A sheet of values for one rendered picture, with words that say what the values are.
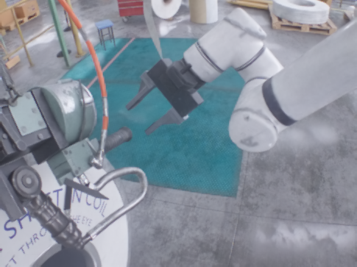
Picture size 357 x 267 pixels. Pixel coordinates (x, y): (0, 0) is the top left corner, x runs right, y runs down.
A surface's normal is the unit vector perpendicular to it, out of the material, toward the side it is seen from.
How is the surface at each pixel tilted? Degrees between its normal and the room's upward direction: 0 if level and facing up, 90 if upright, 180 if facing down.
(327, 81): 85
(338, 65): 73
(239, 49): 77
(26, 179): 58
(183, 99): 65
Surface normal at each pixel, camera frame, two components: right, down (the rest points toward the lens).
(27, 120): 0.80, -0.43
